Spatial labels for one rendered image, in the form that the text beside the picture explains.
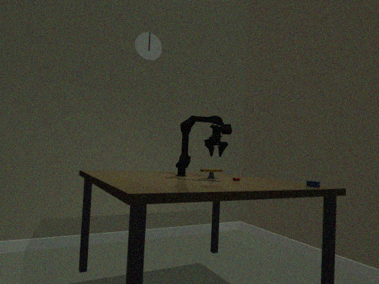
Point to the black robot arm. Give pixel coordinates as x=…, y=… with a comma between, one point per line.
x=184, y=159

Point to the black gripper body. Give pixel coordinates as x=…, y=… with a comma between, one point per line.
x=217, y=142

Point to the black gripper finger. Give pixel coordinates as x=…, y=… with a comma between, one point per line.
x=211, y=150
x=221, y=149

